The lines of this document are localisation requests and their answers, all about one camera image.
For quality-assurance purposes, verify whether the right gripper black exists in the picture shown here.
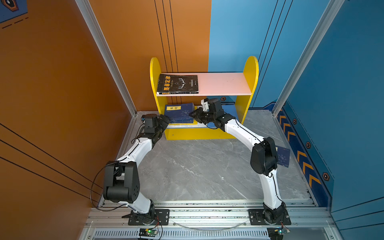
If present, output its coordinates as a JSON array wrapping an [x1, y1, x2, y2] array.
[[188, 107, 217, 125]]

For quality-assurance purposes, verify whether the white La Dame book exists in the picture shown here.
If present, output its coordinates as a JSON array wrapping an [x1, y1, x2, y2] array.
[[168, 105, 207, 129]]

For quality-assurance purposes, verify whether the navy book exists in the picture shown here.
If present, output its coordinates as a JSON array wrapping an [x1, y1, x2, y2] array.
[[164, 103, 195, 124], [276, 146, 291, 168]]

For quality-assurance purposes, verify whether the black book orange title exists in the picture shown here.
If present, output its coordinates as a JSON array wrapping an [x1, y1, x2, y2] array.
[[157, 74, 199, 95]]

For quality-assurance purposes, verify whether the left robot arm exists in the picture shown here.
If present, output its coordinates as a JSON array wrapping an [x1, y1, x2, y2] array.
[[103, 114, 170, 219]]

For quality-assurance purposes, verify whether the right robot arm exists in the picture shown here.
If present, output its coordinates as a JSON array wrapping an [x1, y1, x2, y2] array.
[[190, 99, 288, 225]]

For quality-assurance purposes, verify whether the yellow pink blue bookshelf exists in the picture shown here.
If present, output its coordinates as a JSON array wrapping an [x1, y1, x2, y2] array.
[[150, 56, 259, 141]]

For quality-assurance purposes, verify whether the left green circuit board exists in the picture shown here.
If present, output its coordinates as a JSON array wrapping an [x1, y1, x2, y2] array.
[[139, 228, 159, 240]]

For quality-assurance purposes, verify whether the green circuit board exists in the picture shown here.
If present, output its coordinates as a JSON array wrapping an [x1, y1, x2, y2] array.
[[267, 229, 290, 240], [139, 228, 159, 240]]

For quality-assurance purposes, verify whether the right green circuit board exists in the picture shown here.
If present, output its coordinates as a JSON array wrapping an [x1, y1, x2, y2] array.
[[267, 229, 290, 240]]

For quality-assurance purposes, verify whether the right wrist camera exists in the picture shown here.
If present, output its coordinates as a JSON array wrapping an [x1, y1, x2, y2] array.
[[201, 98, 209, 112]]

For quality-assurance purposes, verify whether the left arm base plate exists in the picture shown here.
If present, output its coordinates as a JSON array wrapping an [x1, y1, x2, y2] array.
[[128, 209, 170, 226]]

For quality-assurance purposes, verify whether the aluminium frame rail front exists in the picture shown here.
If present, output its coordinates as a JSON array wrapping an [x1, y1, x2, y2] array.
[[80, 199, 342, 240]]

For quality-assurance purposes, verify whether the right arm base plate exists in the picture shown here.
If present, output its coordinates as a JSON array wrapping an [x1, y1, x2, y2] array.
[[248, 209, 292, 226]]

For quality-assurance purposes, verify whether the left aluminium corner post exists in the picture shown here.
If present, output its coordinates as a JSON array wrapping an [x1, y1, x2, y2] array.
[[75, 0, 137, 117]]

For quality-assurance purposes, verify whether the aluminium corner post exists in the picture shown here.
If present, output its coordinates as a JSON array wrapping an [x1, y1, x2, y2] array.
[[75, 0, 137, 117], [272, 0, 345, 117]]

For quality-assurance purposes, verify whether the right aluminium corner post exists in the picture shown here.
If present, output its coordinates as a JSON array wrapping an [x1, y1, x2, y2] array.
[[272, 0, 345, 117]]

